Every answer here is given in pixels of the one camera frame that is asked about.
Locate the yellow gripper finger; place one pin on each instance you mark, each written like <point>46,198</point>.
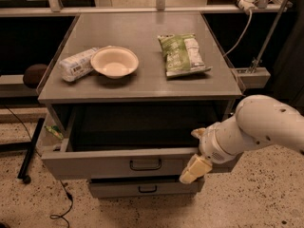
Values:
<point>198,133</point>
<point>197,167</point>

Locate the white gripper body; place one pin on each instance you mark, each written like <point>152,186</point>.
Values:
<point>210,145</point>

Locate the grey top drawer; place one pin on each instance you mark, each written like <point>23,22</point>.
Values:
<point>129,140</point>

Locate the grey drawer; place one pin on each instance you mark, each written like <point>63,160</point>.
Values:
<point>142,186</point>
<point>129,140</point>

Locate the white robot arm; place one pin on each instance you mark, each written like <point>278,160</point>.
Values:
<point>259,121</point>

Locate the grey bottom drawer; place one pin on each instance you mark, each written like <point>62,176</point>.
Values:
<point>142,186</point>

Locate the grey drawer cabinet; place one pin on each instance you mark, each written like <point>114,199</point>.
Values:
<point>139,32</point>

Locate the green chip bag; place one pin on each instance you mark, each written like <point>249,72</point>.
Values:
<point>181,53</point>

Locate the metal diagonal pole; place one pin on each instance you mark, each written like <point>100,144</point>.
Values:
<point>255,63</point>

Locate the white paper bowl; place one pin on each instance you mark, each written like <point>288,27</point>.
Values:
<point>114,62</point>

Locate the white wrapped package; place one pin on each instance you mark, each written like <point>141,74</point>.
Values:
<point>77,66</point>

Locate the clear plastic bag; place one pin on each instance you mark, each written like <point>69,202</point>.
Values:
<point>47,142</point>

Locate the black stand leg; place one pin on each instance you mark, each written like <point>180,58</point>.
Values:
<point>29,147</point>

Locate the brown round ball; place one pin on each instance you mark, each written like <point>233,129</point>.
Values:
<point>34,74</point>

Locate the grey metal bracket box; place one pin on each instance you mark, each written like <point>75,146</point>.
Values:
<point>251,80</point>

